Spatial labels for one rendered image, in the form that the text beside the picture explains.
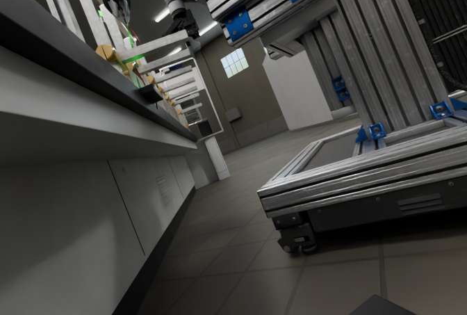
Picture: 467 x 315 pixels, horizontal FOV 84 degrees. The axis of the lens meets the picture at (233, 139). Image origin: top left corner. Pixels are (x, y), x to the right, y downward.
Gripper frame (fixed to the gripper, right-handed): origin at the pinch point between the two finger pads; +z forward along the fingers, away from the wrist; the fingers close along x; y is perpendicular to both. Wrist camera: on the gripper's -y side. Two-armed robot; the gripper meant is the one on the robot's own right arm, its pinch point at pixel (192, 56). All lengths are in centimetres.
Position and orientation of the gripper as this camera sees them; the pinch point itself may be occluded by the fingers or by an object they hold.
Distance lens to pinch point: 123.7
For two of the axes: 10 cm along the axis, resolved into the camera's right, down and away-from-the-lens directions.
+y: 9.2, -3.9, 0.8
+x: -0.7, 0.5, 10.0
